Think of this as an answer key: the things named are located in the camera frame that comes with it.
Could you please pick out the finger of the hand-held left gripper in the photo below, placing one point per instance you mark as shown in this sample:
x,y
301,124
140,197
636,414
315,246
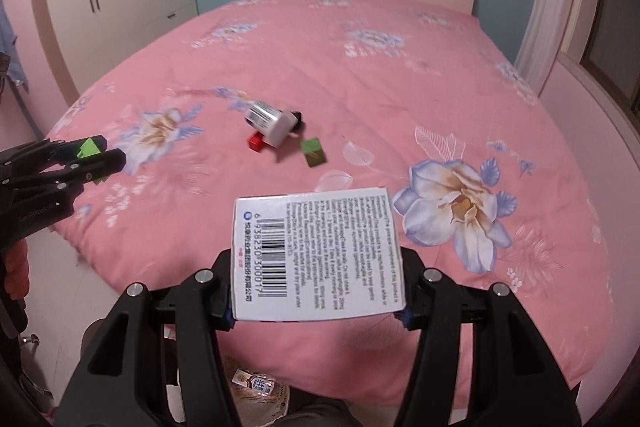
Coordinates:
x,y
55,149
107,161

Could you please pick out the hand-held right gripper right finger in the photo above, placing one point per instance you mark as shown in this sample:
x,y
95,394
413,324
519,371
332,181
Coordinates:
x,y
414,289

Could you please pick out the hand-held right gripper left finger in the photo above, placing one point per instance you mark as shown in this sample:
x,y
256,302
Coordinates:
x,y
222,289

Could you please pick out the bright green block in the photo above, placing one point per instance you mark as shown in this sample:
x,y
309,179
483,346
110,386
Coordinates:
x,y
89,149

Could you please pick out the white printed medicine box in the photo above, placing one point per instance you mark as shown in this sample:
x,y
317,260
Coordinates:
x,y
320,257

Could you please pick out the red block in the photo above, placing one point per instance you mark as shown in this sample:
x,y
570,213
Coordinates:
x,y
257,143

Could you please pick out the dark green block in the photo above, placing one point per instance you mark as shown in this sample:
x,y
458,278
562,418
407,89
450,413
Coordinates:
x,y
313,152

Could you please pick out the white bottle with black cap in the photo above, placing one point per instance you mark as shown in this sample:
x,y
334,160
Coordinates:
x,y
270,122

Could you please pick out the small milk carton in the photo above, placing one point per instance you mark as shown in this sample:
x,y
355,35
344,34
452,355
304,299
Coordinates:
x,y
252,384

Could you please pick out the blue hanging cloth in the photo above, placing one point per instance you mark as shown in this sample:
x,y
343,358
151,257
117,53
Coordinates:
x,y
9,42

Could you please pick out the pink floral bed blanket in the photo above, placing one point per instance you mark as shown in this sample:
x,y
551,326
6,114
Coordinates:
x,y
350,72

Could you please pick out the window frame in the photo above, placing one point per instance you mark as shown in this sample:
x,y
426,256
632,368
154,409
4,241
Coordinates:
x,y
612,37

